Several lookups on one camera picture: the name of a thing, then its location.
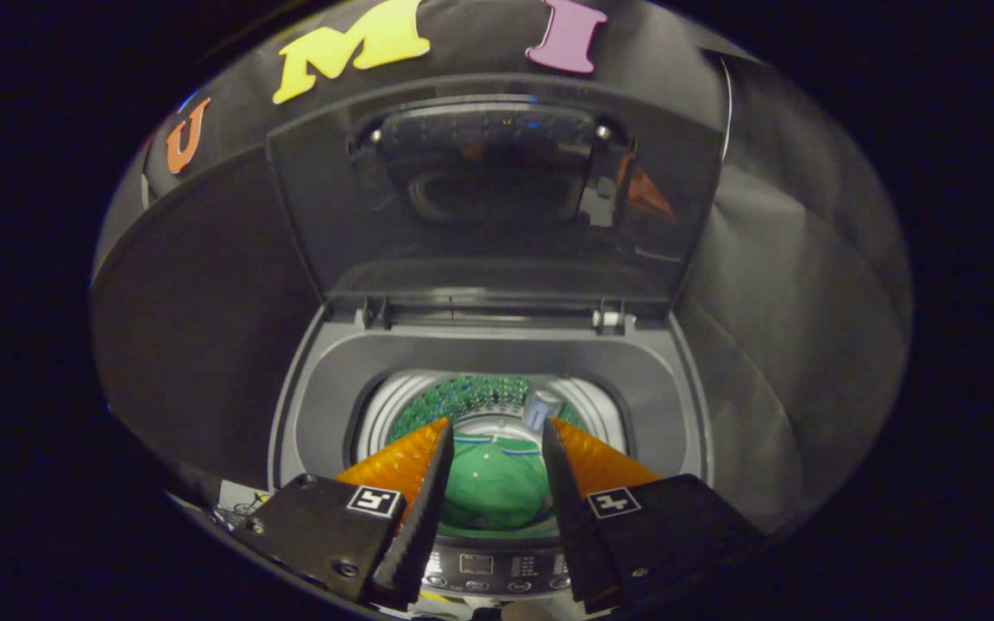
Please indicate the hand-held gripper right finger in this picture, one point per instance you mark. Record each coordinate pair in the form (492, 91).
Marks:
(570, 517)

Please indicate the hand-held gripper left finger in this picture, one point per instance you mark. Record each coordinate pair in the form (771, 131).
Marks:
(424, 517)

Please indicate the grey washing machine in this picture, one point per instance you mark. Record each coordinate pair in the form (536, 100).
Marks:
(480, 354)

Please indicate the dark washing machine lid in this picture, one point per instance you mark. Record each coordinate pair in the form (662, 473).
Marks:
(497, 250)

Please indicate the green polo shirt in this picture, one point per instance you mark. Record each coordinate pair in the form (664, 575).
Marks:
(497, 487)

